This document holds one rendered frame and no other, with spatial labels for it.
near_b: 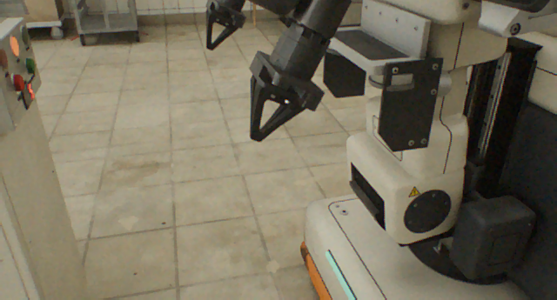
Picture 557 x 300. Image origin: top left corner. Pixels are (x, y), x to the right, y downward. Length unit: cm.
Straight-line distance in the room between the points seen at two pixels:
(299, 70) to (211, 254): 111
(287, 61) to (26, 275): 65
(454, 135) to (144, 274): 105
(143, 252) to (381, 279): 85
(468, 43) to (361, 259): 56
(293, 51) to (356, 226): 77
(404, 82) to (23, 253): 72
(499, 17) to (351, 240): 70
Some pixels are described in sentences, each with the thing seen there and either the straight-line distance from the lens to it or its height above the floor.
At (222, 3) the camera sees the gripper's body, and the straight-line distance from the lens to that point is 92.
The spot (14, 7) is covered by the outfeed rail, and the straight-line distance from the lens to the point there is 104.
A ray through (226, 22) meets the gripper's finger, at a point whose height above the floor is 82.
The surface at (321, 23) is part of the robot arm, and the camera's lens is 50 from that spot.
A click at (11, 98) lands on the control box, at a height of 75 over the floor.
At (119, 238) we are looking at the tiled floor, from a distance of 168.
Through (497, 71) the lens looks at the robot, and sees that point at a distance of 95.
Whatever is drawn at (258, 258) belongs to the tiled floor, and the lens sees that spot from 151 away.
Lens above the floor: 102
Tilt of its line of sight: 28 degrees down
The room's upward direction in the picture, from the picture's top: straight up
